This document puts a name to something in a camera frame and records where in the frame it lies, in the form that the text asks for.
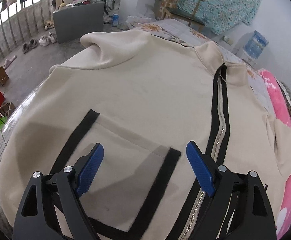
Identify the beige zip-up jacket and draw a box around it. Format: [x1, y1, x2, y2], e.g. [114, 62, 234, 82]
[0, 28, 291, 239]

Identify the pink floral blanket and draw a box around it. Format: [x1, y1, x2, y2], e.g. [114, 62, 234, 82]
[258, 69, 291, 239]

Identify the blue water dispenser bottle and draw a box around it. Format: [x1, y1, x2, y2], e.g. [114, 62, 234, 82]
[243, 30, 269, 59]

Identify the dark grey slippers pair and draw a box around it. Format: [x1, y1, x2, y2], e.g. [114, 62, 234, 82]
[22, 38, 39, 54]

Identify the white water dispenser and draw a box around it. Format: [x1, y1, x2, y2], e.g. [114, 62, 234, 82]
[233, 33, 257, 67]

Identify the white sneakers pair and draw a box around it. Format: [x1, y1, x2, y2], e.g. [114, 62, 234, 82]
[39, 33, 57, 47]

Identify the metal balcony railing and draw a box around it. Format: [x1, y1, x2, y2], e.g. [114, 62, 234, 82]
[0, 0, 53, 62]

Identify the dark grey cabinet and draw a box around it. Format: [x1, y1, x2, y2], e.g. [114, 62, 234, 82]
[53, 1, 104, 44]

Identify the floral grey bed sheet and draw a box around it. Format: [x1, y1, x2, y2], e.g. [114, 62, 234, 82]
[0, 19, 275, 162]

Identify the teal patterned hanging cloth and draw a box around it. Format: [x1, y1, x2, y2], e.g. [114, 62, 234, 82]
[176, 0, 263, 35]

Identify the wooden chair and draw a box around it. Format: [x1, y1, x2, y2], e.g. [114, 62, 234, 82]
[163, 0, 207, 33]

